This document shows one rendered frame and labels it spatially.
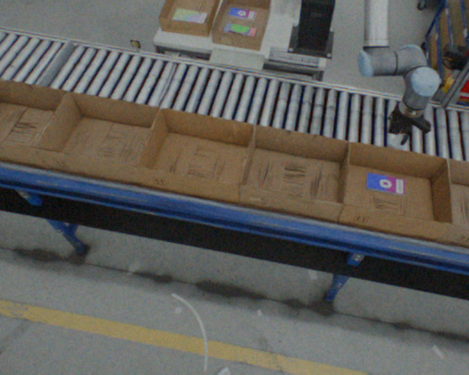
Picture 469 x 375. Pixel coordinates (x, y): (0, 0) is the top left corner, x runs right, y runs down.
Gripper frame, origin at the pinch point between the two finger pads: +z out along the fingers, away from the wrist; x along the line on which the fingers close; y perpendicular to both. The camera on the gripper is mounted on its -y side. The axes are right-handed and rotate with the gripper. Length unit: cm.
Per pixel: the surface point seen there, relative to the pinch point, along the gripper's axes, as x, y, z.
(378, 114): -39.4, 1.3, 30.5
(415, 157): 3.9, -7.8, 3.3
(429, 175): 4.0, -17.2, 14.0
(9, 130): 18, 162, 16
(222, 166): 17, 70, 16
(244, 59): -62, 78, 30
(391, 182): 10.4, -1.5, 15.0
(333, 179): 13.4, 22.6, 16.4
